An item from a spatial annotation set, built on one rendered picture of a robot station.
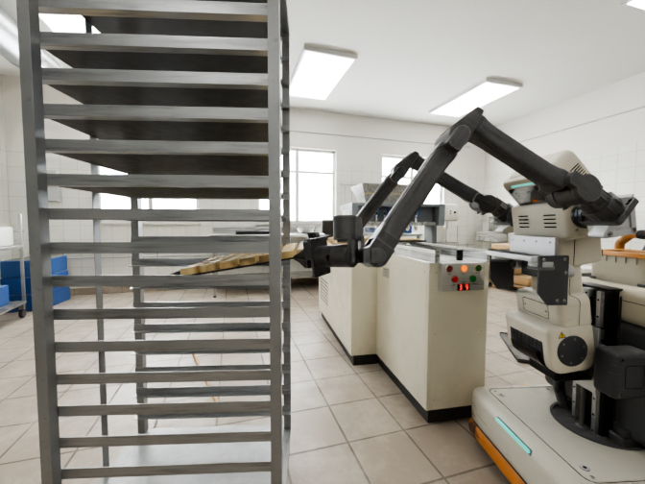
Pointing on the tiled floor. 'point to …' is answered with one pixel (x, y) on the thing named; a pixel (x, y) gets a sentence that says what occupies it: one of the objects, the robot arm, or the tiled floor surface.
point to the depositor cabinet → (351, 310)
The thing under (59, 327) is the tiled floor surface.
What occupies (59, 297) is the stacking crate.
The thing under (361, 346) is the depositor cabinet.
